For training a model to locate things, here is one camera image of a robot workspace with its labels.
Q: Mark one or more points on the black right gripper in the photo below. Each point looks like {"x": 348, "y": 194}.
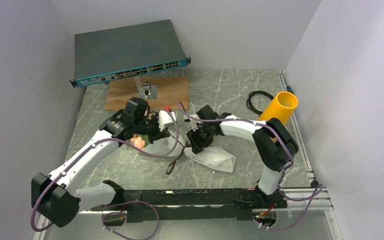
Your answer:
{"x": 193, "y": 136}

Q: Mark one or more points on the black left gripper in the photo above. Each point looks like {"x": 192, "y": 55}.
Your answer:
{"x": 158, "y": 134}

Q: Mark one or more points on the pink flower bouquet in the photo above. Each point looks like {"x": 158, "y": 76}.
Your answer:
{"x": 140, "y": 141}

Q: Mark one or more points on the white wrapping paper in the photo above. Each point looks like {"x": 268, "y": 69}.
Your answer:
{"x": 212, "y": 157}

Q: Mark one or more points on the brown satin ribbon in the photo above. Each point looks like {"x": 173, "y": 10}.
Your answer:
{"x": 172, "y": 165}

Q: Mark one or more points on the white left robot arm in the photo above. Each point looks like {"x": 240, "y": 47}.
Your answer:
{"x": 57, "y": 196}

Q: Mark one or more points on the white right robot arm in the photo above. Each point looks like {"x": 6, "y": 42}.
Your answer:
{"x": 274, "y": 143}

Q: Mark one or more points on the yellow cylindrical vase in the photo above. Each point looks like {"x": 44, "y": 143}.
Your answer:
{"x": 281, "y": 107}

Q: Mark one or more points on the brown wooden board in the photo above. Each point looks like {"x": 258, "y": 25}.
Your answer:
{"x": 170, "y": 91}

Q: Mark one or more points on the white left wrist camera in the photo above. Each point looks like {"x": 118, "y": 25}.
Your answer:
{"x": 166, "y": 119}

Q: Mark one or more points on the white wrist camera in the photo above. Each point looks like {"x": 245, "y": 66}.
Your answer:
{"x": 194, "y": 120}
{"x": 166, "y": 119}

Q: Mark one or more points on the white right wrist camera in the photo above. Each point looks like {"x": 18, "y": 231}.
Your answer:
{"x": 194, "y": 120}

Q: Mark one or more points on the metal switch stand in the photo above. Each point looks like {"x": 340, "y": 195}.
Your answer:
{"x": 146, "y": 90}

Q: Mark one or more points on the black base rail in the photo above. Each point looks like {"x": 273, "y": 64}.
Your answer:
{"x": 194, "y": 204}

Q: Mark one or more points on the grey network switch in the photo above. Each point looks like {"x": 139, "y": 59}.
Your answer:
{"x": 124, "y": 52}

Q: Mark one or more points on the teal handled tool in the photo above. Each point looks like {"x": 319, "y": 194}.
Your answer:
{"x": 289, "y": 89}

